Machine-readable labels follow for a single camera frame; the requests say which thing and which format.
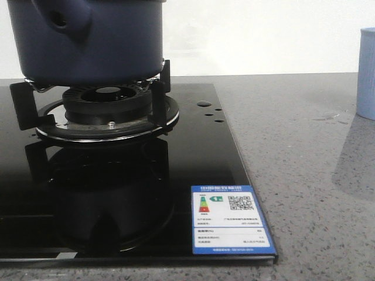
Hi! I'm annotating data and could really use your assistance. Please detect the blue energy label sticker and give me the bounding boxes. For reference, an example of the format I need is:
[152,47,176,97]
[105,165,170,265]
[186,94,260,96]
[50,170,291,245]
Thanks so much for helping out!
[191,185,277,257]

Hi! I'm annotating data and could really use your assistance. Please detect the black round gas burner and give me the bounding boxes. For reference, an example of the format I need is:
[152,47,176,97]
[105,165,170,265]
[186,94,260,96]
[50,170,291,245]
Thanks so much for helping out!
[62,84,152,125]

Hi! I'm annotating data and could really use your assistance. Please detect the light blue ribbed cup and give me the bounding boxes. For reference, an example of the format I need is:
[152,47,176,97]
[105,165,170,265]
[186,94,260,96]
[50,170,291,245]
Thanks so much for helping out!
[356,27,374,120]

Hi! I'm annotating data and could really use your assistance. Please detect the silver wire pot adapter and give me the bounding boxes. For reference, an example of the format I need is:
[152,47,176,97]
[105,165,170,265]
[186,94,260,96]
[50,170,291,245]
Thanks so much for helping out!
[24,73,161,93]

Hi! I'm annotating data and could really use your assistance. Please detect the dark blue cooking pot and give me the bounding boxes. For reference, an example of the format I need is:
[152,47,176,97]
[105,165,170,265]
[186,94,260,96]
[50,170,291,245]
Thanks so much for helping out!
[8,1,163,86]

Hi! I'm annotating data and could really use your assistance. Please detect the black glass gas stove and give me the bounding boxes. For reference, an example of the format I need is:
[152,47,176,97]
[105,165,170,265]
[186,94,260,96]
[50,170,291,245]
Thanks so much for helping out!
[1,84,278,265]

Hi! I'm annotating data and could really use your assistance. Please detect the black metal pot support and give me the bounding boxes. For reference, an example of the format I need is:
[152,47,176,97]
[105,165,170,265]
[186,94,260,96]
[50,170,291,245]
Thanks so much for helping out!
[9,60,179,143]

